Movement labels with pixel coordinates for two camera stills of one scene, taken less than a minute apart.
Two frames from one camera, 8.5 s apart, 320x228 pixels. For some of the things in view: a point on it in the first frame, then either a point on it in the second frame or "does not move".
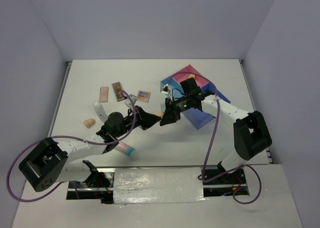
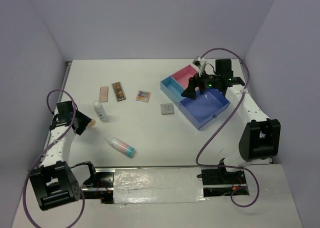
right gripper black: (169, 116) to (194, 82)
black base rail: (217, 181) does not move
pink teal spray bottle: (125, 148) does not move
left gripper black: (145, 120) to (85, 119)
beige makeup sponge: (89, 122) does not move
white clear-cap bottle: (100, 111) does not move
